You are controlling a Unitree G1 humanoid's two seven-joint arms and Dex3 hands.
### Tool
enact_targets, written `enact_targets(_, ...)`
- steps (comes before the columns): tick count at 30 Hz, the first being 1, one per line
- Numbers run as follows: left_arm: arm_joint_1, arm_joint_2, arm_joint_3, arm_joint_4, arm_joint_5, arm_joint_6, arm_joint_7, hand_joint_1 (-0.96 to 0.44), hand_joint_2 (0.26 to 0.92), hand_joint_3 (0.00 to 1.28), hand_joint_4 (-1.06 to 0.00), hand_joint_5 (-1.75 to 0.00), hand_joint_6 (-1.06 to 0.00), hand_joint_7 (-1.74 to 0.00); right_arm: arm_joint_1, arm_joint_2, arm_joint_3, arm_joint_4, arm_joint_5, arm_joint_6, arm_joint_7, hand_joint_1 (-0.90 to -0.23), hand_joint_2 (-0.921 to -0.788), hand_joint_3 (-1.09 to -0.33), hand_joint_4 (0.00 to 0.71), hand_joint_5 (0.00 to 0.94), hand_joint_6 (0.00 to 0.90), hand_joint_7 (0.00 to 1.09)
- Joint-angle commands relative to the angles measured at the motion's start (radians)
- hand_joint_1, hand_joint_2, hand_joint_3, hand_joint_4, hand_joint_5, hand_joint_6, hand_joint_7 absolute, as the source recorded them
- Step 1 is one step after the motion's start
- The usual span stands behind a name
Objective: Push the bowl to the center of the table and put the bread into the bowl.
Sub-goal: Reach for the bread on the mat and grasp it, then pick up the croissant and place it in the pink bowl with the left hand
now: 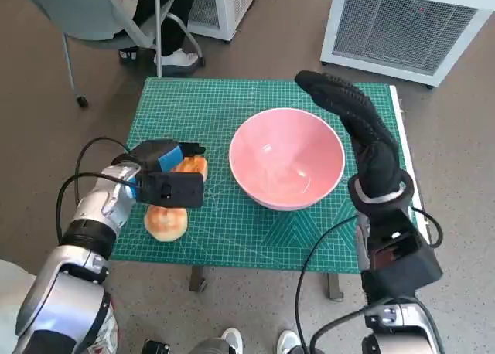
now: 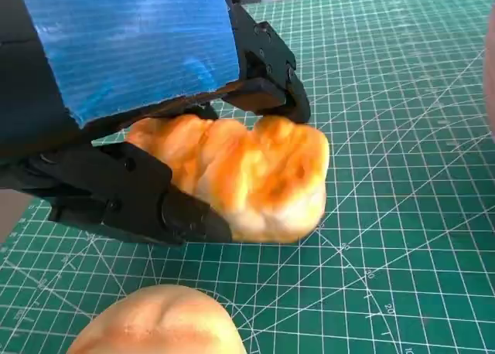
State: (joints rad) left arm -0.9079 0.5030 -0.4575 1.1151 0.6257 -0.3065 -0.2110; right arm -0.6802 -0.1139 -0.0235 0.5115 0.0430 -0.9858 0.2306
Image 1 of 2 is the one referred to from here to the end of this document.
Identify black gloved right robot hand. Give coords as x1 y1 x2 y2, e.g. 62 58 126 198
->
294 70 403 199

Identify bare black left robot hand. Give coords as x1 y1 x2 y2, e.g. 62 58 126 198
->
127 138 207 174

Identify toy bread bun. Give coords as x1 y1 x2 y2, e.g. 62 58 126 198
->
143 205 189 242
169 155 209 181

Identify pink bowl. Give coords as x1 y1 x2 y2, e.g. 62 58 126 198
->
228 107 347 211

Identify green cutting mat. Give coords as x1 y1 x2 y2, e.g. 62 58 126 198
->
109 77 422 274

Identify large white mesh cabinet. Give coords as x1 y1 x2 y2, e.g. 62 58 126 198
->
319 0 495 87

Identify black table leg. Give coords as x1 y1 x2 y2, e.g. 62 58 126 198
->
189 266 208 292
327 272 345 301

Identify seated person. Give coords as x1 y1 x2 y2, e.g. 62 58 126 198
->
119 0 200 67

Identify grey office chair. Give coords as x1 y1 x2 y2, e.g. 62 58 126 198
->
17 0 206 108

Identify small white mesh cabinet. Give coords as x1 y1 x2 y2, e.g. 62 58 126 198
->
187 0 266 42

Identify white shoe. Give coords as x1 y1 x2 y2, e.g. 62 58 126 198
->
222 327 244 354
277 329 299 354

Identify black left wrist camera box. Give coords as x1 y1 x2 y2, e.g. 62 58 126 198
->
135 171 205 209

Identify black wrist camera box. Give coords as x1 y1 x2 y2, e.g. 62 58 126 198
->
367 208 444 292
135 171 205 209

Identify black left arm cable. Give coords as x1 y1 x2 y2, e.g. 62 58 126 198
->
56 171 135 247
74 136 131 176

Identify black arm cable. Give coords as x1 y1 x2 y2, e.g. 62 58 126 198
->
56 171 135 247
74 136 131 176
309 297 446 354

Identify black right camera cable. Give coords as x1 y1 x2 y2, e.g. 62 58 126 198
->
409 206 442 250

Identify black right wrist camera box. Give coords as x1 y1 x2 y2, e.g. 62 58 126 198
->
367 208 444 292

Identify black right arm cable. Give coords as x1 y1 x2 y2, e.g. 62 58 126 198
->
309 297 446 354

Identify long black cable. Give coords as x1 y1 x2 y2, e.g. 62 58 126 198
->
294 214 359 354

